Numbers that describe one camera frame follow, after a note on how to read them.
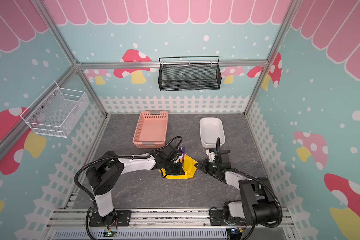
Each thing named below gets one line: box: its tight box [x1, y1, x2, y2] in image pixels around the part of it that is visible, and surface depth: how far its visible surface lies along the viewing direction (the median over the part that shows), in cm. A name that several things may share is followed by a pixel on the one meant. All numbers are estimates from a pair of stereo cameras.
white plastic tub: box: [199, 117, 226, 149], surface depth 111 cm
